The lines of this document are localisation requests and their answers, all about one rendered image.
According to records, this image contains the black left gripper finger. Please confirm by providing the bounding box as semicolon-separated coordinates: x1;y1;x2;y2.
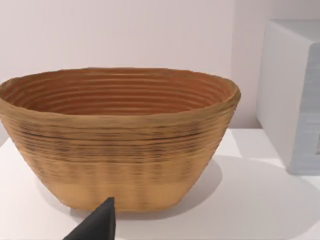
63;196;117;240

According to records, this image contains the brown woven basket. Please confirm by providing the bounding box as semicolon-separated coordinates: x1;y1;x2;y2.
0;66;242;214

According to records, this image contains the pale grey microwave oven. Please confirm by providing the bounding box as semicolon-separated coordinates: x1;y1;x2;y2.
256;18;320;176

